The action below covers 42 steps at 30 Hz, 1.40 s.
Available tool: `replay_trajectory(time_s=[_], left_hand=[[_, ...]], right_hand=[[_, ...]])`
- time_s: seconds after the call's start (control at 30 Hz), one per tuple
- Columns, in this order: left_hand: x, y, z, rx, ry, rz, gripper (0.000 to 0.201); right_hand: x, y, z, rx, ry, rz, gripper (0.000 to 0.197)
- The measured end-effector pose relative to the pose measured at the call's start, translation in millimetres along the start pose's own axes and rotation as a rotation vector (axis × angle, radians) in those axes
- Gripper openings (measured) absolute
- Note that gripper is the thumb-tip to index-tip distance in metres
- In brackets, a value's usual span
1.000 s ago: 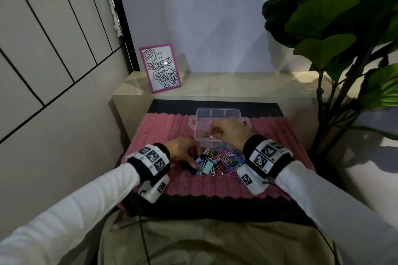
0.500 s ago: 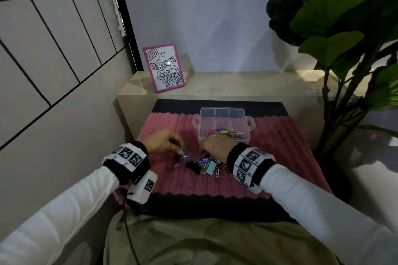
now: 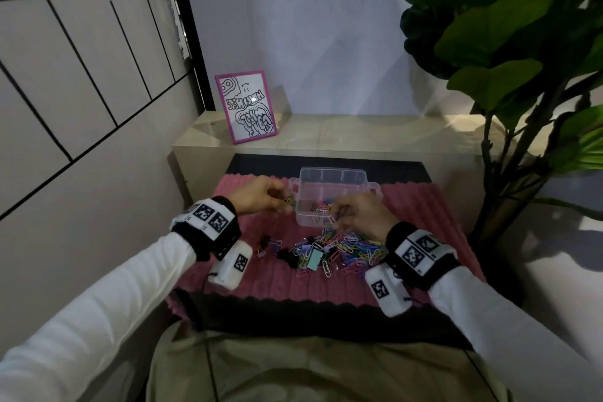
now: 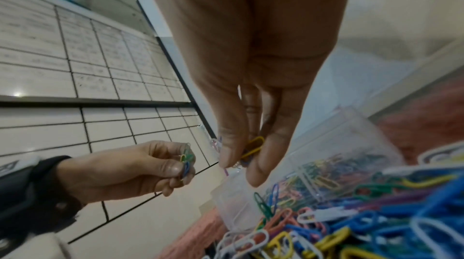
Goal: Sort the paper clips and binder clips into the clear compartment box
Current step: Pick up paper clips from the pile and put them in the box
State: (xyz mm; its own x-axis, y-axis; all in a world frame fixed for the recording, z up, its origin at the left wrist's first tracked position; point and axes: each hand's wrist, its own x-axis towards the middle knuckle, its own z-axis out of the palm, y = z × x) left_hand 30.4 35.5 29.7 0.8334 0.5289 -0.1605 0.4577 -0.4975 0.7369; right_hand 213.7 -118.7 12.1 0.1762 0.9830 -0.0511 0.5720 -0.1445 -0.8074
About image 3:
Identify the black binder clip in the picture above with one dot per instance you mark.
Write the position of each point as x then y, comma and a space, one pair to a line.
266, 242
288, 258

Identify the black right wristband with markers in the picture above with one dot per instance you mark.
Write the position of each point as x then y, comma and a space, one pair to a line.
421, 255

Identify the green leafy plant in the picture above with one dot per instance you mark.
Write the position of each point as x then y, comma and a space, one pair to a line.
504, 29

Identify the black wristband with markers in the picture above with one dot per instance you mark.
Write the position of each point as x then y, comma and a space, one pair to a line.
207, 225
421, 255

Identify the person's right forearm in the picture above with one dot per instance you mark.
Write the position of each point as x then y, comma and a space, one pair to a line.
518, 345

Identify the mint green binder clip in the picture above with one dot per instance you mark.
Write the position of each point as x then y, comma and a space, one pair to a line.
314, 259

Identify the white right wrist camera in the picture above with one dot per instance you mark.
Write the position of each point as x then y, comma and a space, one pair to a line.
386, 291

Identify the person's right hand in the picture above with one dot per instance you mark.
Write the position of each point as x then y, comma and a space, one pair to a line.
365, 218

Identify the person's olive trousers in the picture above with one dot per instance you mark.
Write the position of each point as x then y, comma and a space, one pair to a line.
330, 368

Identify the person's left hand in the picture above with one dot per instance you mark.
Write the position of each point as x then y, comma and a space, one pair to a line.
261, 194

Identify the pink ribbed mat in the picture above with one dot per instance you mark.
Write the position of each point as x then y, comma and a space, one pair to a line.
292, 286

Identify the person's left forearm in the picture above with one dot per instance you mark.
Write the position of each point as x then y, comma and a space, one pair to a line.
85, 321

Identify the black left wristband with markers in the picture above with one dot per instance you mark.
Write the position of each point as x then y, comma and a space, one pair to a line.
207, 225

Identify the beige wooden shelf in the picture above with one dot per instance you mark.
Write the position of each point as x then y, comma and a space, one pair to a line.
377, 133

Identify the pile of colourful paper clips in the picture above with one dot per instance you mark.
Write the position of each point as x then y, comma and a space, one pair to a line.
353, 253
318, 208

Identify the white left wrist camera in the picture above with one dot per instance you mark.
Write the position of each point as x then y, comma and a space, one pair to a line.
231, 267

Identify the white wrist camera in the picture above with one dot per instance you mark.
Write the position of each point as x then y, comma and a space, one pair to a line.
231, 267
386, 291

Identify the pink framed drawing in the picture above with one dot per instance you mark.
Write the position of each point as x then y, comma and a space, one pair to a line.
247, 107

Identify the transparent storage box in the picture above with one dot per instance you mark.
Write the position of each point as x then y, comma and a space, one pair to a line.
334, 185

